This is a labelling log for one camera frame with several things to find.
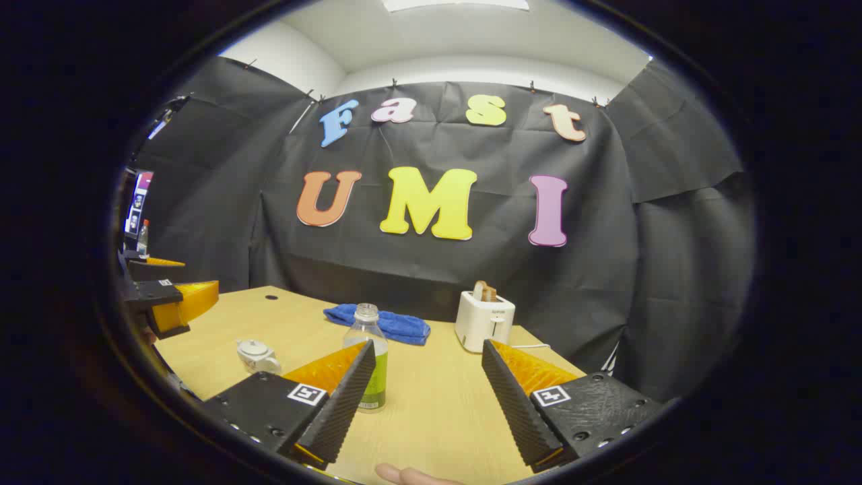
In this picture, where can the white teacup lid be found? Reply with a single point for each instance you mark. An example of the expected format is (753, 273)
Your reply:
(254, 346)

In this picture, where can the white toaster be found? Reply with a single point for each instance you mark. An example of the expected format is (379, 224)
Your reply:
(481, 323)

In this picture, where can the white ceramic teacup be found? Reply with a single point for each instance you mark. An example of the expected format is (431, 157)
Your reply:
(259, 364)

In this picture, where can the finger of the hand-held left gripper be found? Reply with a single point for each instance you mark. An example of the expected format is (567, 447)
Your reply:
(151, 296)
(151, 271)

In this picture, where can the red cap plastic bottle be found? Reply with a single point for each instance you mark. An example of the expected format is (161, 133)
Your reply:
(143, 239)

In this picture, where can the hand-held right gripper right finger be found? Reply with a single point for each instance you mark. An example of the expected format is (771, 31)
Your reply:
(515, 411)

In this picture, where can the blue towel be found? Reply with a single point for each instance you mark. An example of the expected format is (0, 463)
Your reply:
(404, 327)

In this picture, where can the green label water bottle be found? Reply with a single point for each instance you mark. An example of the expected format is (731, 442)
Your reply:
(367, 330)

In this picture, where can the bread slice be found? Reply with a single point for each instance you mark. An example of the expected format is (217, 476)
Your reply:
(486, 292)

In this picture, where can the computer monitor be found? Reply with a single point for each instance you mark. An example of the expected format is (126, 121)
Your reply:
(138, 202)

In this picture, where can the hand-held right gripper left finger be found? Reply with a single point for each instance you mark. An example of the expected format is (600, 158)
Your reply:
(343, 404)

